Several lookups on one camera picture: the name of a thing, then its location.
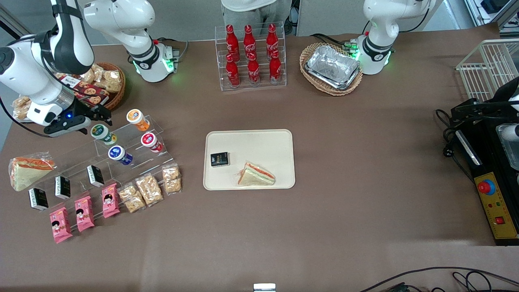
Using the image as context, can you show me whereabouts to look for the clear acrylic tiered stand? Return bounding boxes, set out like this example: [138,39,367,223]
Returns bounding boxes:
[43,115,176,213]

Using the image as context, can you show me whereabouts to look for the red cola bottle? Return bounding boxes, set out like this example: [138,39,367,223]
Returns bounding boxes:
[243,25,257,59]
[247,52,261,86]
[269,49,283,85]
[225,54,241,88]
[225,24,240,61]
[266,24,279,57]

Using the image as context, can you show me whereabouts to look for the brown round wicker basket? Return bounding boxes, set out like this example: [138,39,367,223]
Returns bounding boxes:
[81,62,127,112]

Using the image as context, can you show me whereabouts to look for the cream plastic serving tray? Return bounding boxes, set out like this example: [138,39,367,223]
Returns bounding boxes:
[203,129,296,191]

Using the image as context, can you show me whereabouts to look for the black power cable with plug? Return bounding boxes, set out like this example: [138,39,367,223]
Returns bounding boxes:
[435,108,476,181]

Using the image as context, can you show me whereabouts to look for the aluminium foil tray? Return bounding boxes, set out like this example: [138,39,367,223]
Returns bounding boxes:
[305,45,361,86]
[307,70,361,91]

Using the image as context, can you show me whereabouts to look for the blue gum bottle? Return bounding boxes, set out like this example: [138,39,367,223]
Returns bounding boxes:
[107,145,134,166]

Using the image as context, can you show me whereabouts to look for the red emergency stop button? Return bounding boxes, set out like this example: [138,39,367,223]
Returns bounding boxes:
[477,178,496,196]

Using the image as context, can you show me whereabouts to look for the aluminium frame rack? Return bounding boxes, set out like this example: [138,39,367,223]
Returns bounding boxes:
[463,0,519,34]

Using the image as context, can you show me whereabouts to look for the red cookie box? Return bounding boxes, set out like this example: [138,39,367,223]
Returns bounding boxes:
[60,74,111,107]

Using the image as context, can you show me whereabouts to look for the black arm base cable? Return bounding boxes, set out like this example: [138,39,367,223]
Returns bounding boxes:
[310,33,359,60]

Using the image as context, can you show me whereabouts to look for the wrapped triangle sandwich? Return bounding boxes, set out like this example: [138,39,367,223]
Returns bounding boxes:
[234,161,277,187]
[8,152,57,192]

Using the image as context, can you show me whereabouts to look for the silver machine lever bar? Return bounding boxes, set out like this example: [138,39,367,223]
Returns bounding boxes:
[455,129,483,166]

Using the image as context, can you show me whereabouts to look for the red gum bottle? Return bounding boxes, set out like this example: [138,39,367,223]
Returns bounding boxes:
[140,132,164,154]

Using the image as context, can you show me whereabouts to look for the long black cable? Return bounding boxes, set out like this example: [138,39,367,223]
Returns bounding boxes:
[359,266,519,292]

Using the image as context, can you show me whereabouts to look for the white wire basket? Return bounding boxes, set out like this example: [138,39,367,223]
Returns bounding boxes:
[456,38,519,103]

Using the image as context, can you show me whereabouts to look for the green gum bottle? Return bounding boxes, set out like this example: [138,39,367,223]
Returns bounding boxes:
[91,123,118,146]

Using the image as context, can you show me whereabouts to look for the black sealing machine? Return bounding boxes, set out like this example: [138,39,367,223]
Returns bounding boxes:
[453,120,519,247]

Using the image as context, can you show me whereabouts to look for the grey arm base cable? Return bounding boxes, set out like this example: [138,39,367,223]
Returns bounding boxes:
[152,37,189,73]

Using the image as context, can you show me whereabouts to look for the black device on rack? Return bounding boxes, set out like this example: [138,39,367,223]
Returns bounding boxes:
[481,0,508,14]

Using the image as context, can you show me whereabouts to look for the pink snack pack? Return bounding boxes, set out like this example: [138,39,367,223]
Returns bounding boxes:
[49,206,74,244]
[74,195,96,233]
[101,183,121,219]

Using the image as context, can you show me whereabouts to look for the looped black cable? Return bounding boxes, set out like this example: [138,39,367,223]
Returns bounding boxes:
[451,271,493,292]

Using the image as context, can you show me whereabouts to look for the clear metal machine tray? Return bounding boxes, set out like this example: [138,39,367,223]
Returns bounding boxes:
[496,123,519,171]

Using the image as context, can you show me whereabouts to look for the orange gum bottle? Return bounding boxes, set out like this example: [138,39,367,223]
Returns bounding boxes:
[126,108,151,132]

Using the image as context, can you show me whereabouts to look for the light shallow wicker basket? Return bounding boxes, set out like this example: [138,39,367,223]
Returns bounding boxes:
[299,42,364,97]

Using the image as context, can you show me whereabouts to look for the small black gum box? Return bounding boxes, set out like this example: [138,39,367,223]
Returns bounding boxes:
[210,152,230,168]
[86,164,105,188]
[54,175,72,200]
[28,187,49,212]

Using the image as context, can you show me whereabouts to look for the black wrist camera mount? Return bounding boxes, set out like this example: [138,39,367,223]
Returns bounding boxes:
[61,101,98,122]

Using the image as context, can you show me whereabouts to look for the clear acrylic bottle rack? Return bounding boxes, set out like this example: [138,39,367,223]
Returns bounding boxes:
[214,21,287,92]

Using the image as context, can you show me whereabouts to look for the dark background equipment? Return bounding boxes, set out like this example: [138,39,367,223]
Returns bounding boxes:
[284,0,301,37]

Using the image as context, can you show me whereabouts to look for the person in white shirt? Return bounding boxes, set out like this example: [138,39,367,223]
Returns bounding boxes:
[221,0,293,28]

